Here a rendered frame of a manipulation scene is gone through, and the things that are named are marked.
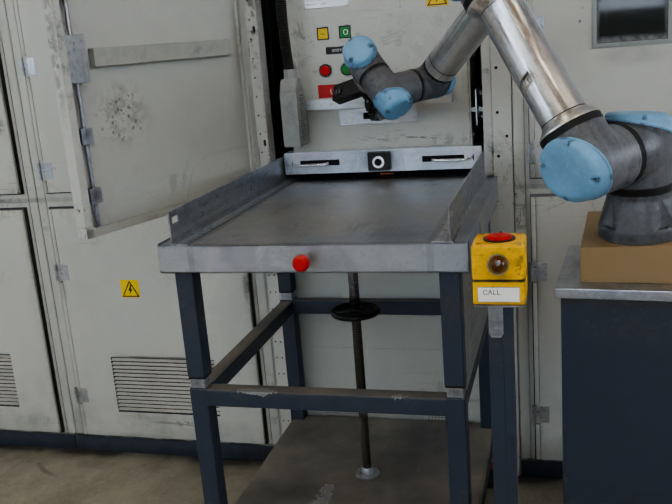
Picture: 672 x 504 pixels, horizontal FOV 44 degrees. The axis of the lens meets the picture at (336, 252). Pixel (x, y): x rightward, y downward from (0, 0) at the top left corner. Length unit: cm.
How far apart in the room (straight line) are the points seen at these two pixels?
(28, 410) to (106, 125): 124
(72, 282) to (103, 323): 15
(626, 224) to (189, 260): 83
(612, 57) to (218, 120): 99
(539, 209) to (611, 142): 72
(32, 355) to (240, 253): 131
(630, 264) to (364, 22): 101
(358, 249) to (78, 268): 125
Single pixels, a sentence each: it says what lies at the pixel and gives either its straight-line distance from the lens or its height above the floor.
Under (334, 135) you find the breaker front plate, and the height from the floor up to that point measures 97.
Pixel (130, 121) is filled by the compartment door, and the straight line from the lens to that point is 202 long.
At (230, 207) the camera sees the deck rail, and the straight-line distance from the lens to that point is 198.
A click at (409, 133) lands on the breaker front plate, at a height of 96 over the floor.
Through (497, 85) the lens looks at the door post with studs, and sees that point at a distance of 217.
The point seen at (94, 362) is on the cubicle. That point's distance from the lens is 272.
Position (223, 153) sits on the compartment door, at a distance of 225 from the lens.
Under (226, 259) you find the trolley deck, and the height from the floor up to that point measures 82.
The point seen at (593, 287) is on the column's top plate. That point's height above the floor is 75.
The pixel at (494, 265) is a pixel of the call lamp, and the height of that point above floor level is 87.
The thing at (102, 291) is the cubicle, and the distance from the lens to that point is 262.
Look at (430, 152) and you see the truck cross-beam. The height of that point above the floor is 91.
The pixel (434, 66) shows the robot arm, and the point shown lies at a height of 114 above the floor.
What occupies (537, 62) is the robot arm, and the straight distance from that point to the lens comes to 153.
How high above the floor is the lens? 122
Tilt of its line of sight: 14 degrees down
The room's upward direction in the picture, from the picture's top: 5 degrees counter-clockwise
